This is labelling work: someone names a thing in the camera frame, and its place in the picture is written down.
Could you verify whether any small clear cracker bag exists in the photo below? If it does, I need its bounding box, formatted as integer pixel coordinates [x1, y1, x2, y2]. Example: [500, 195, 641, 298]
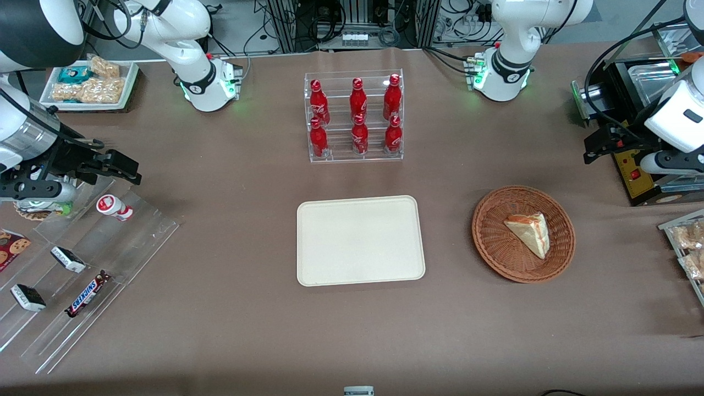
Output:
[88, 55, 121, 79]

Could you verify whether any clear acrylic bottle rack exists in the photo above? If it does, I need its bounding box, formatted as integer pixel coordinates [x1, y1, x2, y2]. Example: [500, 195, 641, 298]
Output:
[304, 69, 405, 163]

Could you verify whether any small green white cup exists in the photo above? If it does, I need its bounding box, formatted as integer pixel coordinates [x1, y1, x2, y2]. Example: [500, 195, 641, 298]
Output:
[14, 197, 75, 222]

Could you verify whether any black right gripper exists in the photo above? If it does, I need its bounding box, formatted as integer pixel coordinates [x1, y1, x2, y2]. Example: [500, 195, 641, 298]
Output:
[38, 140, 143, 186]

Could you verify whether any red cookie pack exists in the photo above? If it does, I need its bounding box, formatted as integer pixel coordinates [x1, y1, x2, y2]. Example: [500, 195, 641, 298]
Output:
[0, 229, 31, 273]

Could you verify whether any red cola bottle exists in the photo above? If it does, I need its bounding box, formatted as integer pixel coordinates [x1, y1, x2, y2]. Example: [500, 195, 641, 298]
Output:
[384, 115, 403, 154]
[309, 118, 329, 159]
[351, 114, 370, 155]
[350, 78, 368, 119]
[383, 74, 403, 120]
[309, 79, 331, 126]

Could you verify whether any white rectangular snack tray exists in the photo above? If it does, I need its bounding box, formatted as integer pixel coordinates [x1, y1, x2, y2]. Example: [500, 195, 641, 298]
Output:
[40, 59, 140, 112]

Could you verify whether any Snickers chocolate bar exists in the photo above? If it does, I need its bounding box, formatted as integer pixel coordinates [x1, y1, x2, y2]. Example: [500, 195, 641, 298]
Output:
[65, 271, 112, 318]

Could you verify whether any black machine with yellow panel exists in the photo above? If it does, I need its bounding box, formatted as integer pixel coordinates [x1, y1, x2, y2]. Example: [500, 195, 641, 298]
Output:
[570, 25, 704, 207]

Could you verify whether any teal snack packet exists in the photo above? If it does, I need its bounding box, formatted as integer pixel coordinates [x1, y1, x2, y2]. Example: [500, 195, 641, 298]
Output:
[58, 66, 92, 85]

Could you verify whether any triangle sandwich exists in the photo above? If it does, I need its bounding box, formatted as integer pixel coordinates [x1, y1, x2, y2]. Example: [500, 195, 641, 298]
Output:
[504, 212, 551, 260]

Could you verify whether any wire tray with bread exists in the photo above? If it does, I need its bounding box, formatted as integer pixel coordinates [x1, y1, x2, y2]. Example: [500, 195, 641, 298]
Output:
[658, 208, 704, 309]

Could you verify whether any small red white yogurt bottle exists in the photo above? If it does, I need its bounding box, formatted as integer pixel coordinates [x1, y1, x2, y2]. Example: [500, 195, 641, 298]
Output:
[96, 194, 134, 222]

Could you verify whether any large clear cracker bag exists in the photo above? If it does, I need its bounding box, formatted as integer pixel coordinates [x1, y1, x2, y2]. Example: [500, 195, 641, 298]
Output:
[52, 77, 127, 105]

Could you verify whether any black white snack pack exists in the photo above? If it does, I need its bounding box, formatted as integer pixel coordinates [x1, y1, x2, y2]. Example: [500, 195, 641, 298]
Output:
[51, 246, 87, 273]
[10, 284, 47, 312]

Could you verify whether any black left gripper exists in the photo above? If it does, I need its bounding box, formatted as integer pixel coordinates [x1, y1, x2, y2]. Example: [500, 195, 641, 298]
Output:
[584, 123, 663, 165]

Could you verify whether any aluminium equipment frame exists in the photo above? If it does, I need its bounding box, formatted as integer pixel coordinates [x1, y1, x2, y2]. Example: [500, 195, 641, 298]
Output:
[263, 0, 442, 54]

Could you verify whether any clear acrylic stepped shelf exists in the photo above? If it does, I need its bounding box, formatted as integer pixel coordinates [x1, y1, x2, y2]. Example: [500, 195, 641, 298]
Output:
[0, 176, 182, 376]

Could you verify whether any clear wrapped bread pack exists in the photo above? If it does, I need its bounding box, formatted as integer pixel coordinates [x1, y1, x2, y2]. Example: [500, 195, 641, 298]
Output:
[679, 252, 704, 281]
[672, 220, 704, 251]

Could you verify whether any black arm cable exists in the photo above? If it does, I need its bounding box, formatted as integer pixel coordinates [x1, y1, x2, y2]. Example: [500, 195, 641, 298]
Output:
[583, 15, 688, 145]

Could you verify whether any brown wicker basket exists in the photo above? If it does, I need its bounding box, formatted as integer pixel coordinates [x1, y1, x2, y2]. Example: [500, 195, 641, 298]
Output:
[471, 185, 576, 284]

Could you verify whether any cream plastic tray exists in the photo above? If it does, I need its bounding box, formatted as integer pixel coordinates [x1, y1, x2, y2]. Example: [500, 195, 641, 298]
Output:
[296, 195, 426, 287]

